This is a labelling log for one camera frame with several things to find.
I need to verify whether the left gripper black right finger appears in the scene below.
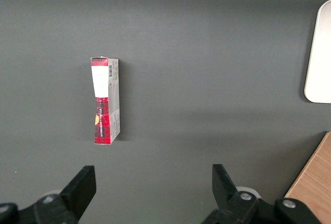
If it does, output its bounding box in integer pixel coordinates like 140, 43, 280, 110
201, 163, 260, 224

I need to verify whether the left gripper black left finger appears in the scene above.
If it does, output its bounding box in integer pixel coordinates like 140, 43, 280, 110
33, 166, 97, 224

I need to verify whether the beige plastic tray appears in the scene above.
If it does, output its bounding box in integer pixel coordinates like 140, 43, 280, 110
304, 0, 331, 103

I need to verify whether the red plaid carton box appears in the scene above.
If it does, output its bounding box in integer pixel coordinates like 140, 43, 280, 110
90, 56, 121, 146

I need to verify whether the wooden two-drawer cabinet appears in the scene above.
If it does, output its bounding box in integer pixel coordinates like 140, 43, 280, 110
284, 131, 331, 224

